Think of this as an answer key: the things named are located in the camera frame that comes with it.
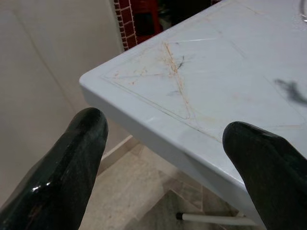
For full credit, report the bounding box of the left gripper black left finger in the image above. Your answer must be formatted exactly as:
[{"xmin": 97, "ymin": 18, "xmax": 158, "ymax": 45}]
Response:
[{"xmin": 0, "ymin": 107, "xmax": 109, "ymax": 230}]

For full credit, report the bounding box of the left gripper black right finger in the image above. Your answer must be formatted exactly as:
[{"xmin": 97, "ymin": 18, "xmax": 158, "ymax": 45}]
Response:
[{"xmin": 222, "ymin": 121, "xmax": 307, "ymax": 230}]

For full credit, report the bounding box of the white plastic table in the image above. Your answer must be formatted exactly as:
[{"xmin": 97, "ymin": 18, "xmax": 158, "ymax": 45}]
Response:
[{"xmin": 79, "ymin": 0, "xmax": 307, "ymax": 227}]

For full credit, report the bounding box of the red tiled door jamb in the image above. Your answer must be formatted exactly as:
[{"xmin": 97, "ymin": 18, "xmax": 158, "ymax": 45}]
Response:
[{"xmin": 113, "ymin": 0, "xmax": 138, "ymax": 52}]

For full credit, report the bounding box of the red plastic stool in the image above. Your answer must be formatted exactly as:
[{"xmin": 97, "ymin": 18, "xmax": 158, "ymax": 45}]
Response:
[{"xmin": 132, "ymin": 0, "xmax": 162, "ymax": 41}]

